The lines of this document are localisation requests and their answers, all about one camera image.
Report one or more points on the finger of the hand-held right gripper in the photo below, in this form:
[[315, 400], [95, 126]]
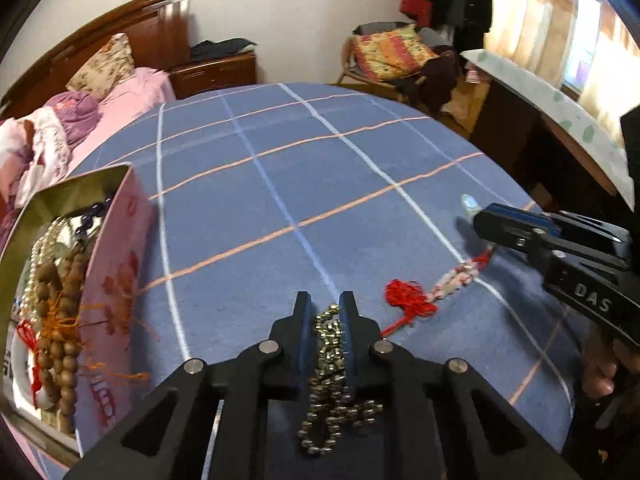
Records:
[[505, 232], [530, 221]]

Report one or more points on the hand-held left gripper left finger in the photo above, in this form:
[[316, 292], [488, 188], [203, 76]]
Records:
[[302, 345]]

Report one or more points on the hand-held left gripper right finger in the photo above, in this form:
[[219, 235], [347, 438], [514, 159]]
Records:
[[350, 345]]

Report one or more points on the red tassel pendant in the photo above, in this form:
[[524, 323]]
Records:
[[406, 297]]

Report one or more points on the metal tin box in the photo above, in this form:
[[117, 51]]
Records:
[[117, 260]]

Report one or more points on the person's right hand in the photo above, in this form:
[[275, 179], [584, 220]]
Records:
[[597, 375]]

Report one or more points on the dark wooden desk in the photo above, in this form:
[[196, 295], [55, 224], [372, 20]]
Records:
[[510, 125]]

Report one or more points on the side desk with floral cover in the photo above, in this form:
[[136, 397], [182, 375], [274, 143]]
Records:
[[550, 105]]

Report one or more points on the dark garment on chair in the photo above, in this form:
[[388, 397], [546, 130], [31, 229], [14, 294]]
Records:
[[435, 80]]

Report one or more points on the blue checked tablecloth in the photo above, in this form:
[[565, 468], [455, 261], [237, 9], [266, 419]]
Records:
[[300, 170]]

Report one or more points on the window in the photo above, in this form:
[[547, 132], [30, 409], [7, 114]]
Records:
[[585, 40]]

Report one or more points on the orange patterned curtain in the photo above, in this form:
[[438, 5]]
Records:
[[530, 15]]

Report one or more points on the colourful patchwork cushion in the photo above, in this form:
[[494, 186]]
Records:
[[390, 52]]

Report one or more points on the wooden chair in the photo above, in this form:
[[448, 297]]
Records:
[[350, 75]]

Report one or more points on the red hanging jacket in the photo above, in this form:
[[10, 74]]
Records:
[[416, 0]]

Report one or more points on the wooden nightstand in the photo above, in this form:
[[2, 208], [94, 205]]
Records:
[[215, 75]]

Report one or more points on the bed with pink sheet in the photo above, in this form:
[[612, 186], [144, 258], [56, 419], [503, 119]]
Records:
[[135, 95]]

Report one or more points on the dark folded clothes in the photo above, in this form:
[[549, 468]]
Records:
[[220, 49]]

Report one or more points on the purple garment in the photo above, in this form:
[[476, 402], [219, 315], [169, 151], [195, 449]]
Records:
[[75, 115]]

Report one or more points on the white floral cloth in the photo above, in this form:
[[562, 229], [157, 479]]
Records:
[[40, 150]]

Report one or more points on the floral pillow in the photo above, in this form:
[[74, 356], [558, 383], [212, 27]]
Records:
[[102, 65]]

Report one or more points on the wooden bed headboard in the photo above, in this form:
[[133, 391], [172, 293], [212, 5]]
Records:
[[125, 25]]

